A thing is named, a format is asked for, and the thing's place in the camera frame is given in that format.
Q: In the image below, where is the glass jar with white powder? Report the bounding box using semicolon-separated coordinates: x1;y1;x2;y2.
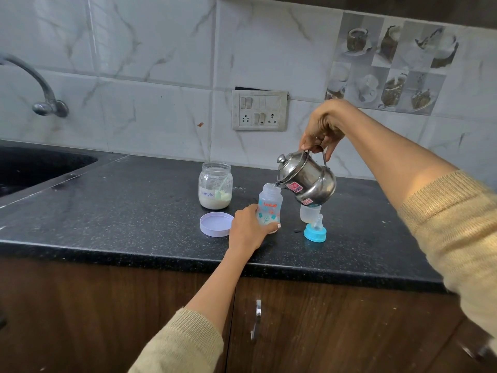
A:
198;162;233;210

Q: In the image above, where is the steel cabinet door handle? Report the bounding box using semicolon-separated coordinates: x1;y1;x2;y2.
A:
456;339;497;365
250;299;262;342

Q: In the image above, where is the green plastic scoop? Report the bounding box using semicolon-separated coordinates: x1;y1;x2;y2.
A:
211;176;232;203

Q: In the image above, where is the white switch socket board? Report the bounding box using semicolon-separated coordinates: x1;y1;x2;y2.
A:
231;90;289;132

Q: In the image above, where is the small steel kettle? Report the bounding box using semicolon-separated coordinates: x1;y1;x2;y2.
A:
274;148;338;208

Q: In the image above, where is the black kitchen sink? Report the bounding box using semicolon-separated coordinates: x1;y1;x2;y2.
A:
0;146;98;198

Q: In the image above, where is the clear bottle dome cap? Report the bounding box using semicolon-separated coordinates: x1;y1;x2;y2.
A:
299;205;322;225

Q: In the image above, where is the person's right forearm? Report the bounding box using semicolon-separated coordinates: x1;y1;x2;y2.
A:
333;104;497;356

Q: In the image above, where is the lavender plastic jar lid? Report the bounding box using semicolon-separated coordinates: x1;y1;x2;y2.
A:
199;211;235;238

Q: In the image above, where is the person's left hand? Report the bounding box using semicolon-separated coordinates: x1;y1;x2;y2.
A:
228;203;282;258

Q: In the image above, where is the person's right hand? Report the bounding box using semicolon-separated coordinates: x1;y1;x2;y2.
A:
299;98;350;162

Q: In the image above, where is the clear printed baby bottle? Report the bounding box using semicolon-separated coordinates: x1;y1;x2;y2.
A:
257;183;284;234

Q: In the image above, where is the curved steel wall tap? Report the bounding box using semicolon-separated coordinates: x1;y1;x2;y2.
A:
0;53;69;118

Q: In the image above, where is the brown wooden cabinet door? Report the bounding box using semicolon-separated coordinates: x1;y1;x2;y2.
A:
0;258;238;373
427;314;497;373
225;277;466;373

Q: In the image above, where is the person's left forearm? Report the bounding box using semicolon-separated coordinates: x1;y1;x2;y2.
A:
128;248;254;373

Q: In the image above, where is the dark overhead cabinet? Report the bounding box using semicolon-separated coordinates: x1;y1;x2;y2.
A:
248;0;497;31

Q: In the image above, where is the blue collar with nipple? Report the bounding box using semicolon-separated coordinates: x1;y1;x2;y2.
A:
303;214;327;243

